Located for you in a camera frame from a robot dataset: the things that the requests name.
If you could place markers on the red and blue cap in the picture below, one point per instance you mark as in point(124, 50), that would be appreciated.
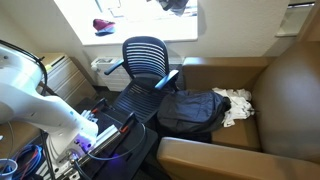
point(103, 27)

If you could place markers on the black backpack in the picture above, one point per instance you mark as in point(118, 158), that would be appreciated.
point(193, 112)

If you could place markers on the black robot cart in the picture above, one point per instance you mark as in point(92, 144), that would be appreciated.
point(118, 158)

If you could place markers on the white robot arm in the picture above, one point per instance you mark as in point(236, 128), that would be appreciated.
point(20, 74)

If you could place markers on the aluminium robot base mount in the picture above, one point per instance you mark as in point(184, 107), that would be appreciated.
point(71, 138)

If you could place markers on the white wall heater unit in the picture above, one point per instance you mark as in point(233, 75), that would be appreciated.
point(118, 79)

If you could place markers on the white paper cup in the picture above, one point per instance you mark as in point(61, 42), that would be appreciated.
point(7, 168)

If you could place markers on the beige pair of shorts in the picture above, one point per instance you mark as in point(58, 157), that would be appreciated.
point(176, 6)

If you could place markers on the white crumpled cloth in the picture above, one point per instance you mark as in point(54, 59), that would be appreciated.
point(241, 107)

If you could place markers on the beige drawer cabinet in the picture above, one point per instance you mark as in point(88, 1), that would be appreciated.
point(65, 79)

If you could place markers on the black slatted office chair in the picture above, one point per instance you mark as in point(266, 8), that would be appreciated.
point(145, 60)

